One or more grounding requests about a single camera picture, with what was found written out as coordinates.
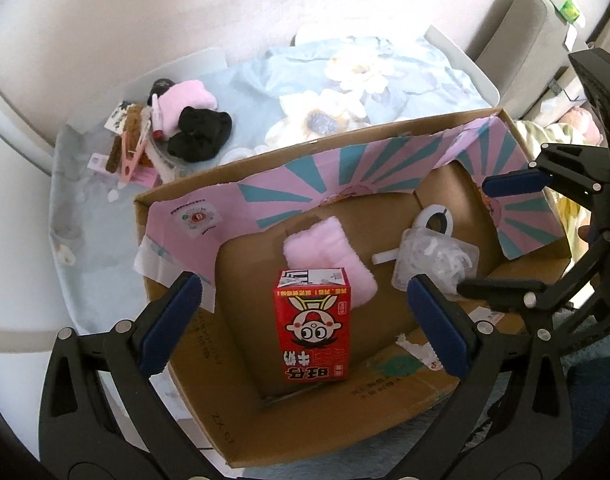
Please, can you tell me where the pink fluffy cloth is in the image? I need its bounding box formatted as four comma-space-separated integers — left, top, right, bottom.
283, 216, 378, 308

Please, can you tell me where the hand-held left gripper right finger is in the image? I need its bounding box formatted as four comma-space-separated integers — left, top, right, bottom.
406, 273, 573, 480

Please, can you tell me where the pink fluffy headband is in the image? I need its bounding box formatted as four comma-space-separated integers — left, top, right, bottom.
155, 79, 218, 133

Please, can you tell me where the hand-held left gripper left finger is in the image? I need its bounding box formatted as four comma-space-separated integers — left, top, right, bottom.
39, 271, 220, 480

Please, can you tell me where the cardboard box with pink print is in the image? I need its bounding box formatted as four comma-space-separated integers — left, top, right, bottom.
134, 106, 572, 467

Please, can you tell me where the red milk carton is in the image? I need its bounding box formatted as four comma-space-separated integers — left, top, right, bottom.
275, 266, 354, 383

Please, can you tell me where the blue floral tablecloth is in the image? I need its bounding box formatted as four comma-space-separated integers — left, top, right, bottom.
47, 35, 496, 331

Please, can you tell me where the white pen with red cap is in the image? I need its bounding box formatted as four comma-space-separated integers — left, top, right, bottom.
151, 94, 164, 141

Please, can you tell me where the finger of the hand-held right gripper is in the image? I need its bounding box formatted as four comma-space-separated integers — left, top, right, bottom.
457, 232, 610, 331
482, 144, 610, 206

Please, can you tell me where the black cylinder cap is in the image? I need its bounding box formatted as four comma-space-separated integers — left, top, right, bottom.
147, 78, 176, 101

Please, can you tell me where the pink plush toy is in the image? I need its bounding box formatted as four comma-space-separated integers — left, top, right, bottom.
560, 107, 604, 143

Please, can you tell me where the black fluffy hair accessory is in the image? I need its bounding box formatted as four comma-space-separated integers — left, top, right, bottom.
167, 106, 233, 163

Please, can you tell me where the clear plastic bag of clips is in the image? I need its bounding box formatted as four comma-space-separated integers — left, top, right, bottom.
392, 227, 480, 296

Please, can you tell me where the grey upholstered chair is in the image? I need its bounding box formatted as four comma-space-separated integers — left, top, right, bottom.
472, 0, 573, 121

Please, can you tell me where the brown fuzzy item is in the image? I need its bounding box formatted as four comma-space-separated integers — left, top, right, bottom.
106, 106, 143, 171

